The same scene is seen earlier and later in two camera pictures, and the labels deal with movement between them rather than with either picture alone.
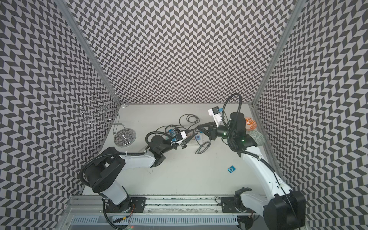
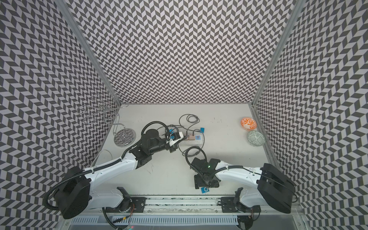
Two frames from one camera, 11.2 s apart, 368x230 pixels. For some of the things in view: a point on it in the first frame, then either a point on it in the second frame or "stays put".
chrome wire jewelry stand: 99,109 stays put
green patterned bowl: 258,137 stays put
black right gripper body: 221,132 to 201,182
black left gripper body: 173,143 to 172,148
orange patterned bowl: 250,124 stays put
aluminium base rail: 164,212 stays put
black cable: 204,146 to 192,155
